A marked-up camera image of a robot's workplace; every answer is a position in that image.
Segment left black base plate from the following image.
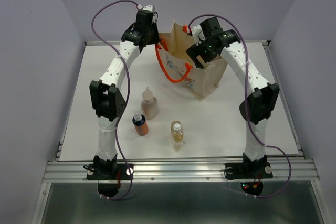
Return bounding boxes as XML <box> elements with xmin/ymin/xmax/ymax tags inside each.
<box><xmin>83</xmin><ymin>163</ymin><xmax>134</xmax><ymax>201</ymax></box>

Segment cream canvas bag orange handles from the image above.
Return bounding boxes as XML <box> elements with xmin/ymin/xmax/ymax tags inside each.
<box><xmin>155</xmin><ymin>22</ymin><xmax>227</xmax><ymax>101</ymax></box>

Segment clear amber liquid bottle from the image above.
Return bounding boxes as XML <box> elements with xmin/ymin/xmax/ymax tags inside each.
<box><xmin>171</xmin><ymin>121</ymin><xmax>183</xmax><ymax>151</ymax></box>

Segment peach conical squeeze bottle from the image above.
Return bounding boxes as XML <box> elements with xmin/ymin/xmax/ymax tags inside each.
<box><xmin>141</xmin><ymin>87</ymin><xmax>159</xmax><ymax>120</ymax></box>

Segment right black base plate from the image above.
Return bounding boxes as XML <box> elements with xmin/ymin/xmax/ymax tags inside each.
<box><xmin>224</xmin><ymin>162</ymin><xmax>273</xmax><ymax>196</ymax></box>

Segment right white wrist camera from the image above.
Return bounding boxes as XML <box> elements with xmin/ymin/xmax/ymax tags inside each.
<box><xmin>187</xmin><ymin>25</ymin><xmax>206</xmax><ymax>46</ymax></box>

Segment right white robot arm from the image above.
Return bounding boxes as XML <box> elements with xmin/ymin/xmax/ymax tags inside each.
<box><xmin>182</xmin><ymin>14</ymin><xmax>280</xmax><ymax>180</ymax></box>

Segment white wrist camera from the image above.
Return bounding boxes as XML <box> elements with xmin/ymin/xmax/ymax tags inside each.
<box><xmin>187</xmin><ymin>25</ymin><xmax>206</xmax><ymax>46</ymax></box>
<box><xmin>136</xmin><ymin>4</ymin><xmax>156</xmax><ymax>13</ymax></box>

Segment orange bottle blue cap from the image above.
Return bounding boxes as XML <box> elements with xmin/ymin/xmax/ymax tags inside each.
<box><xmin>132</xmin><ymin>113</ymin><xmax>149</xmax><ymax>136</ymax></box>

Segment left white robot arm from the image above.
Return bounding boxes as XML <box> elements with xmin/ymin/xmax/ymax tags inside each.
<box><xmin>89</xmin><ymin>5</ymin><xmax>160</xmax><ymax>179</ymax></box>

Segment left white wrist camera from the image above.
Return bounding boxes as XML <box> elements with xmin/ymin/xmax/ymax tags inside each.
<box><xmin>136</xmin><ymin>4</ymin><xmax>156</xmax><ymax>13</ymax></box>

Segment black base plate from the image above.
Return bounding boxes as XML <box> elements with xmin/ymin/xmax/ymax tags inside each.
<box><xmin>224</xmin><ymin>162</ymin><xmax>273</xmax><ymax>196</ymax></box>
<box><xmin>83</xmin><ymin>163</ymin><xmax>134</xmax><ymax>201</ymax></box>

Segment aluminium frame rail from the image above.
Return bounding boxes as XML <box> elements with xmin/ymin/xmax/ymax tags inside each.
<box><xmin>31</xmin><ymin>39</ymin><xmax>328</xmax><ymax>224</ymax></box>

